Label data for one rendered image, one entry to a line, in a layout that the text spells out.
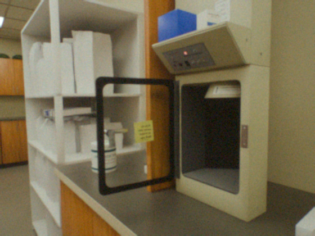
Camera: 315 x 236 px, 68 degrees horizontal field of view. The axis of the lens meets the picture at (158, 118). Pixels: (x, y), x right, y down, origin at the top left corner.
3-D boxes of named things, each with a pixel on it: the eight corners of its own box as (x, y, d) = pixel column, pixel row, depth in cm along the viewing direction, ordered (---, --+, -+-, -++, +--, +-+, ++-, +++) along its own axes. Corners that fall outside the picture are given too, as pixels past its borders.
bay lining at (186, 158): (220, 163, 108) (220, 86, 105) (277, 177, 87) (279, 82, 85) (181, 173, 93) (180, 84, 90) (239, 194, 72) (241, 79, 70)
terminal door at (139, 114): (174, 180, 93) (174, 79, 90) (99, 196, 78) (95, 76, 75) (173, 179, 94) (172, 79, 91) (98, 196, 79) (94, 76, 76)
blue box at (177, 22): (178, 46, 89) (178, 22, 88) (198, 41, 81) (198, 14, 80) (157, 43, 82) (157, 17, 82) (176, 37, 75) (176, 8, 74)
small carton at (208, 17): (209, 36, 74) (210, 17, 74) (220, 32, 70) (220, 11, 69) (196, 35, 72) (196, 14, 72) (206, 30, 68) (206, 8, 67)
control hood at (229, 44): (175, 74, 92) (174, 48, 91) (251, 64, 67) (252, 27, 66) (151, 72, 85) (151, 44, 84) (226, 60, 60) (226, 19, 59)
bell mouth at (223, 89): (224, 98, 97) (224, 84, 97) (265, 97, 83) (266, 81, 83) (194, 98, 86) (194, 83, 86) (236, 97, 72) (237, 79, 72)
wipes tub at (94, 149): (109, 164, 135) (109, 139, 134) (121, 169, 125) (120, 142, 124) (88, 169, 127) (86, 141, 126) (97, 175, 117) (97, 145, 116)
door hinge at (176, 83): (175, 177, 95) (175, 80, 92) (180, 179, 93) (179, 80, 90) (172, 178, 94) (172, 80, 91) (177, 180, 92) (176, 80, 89)
